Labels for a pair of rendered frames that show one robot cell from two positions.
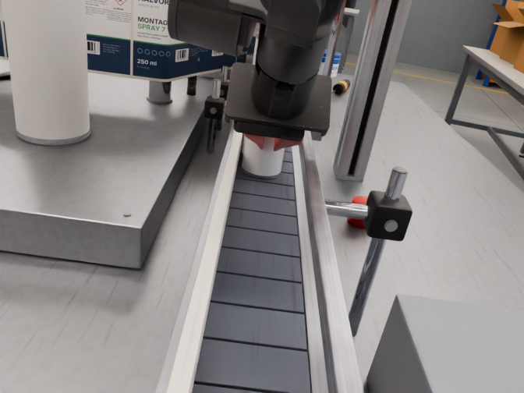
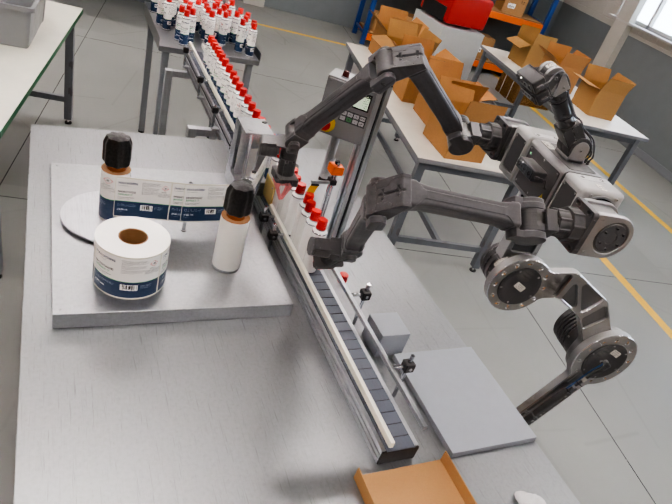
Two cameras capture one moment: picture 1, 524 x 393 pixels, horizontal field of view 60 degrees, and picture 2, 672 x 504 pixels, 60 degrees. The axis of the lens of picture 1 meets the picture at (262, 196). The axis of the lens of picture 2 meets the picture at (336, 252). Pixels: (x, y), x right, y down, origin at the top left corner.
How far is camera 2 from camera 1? 1.46 m
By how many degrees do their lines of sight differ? 26
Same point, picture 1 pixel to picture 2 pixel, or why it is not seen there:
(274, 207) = (322, 287)
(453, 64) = (329, 13)
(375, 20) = (343, 202)
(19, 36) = (231, 240)
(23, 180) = (244, 293)
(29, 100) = (229, 259)
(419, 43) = not seen: outside the picture
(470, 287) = (381, 301)
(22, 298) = (268, 331)
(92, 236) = (278, 309)
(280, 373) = (349, 336)
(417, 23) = not seen: outside the picture
